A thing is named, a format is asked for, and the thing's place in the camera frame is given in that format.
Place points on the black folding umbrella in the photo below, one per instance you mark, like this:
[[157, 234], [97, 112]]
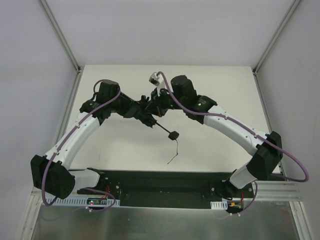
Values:
[[143, 111]]

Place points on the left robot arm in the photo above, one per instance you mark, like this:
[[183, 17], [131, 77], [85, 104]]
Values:
[[51, 172]]

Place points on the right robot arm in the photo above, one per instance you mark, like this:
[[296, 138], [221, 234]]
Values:
[[264, 148]]

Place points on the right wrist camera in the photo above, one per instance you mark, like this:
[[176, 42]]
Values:
[[154, 79]]

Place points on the left white cable duct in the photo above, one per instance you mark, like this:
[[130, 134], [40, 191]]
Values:
[[83, 201]]

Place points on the white cable duct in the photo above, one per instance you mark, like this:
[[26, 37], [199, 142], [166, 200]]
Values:
[[219, 205], [83, 201]]

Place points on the right white cable duct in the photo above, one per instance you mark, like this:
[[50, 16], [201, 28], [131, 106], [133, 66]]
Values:
[[219, 205]]

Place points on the aluminium cross rail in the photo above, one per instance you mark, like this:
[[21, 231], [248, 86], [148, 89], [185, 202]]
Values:
[[283, 191]]

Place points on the left aluminium frame post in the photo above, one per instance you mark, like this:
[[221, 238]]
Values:
[[59, 34]]

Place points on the aluminium frame post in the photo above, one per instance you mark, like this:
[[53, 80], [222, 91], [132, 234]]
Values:
[[295, 4], [59, 34]]

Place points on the right aluminium frame post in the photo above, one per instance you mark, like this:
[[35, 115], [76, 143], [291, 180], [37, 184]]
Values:
[[295, 4]]

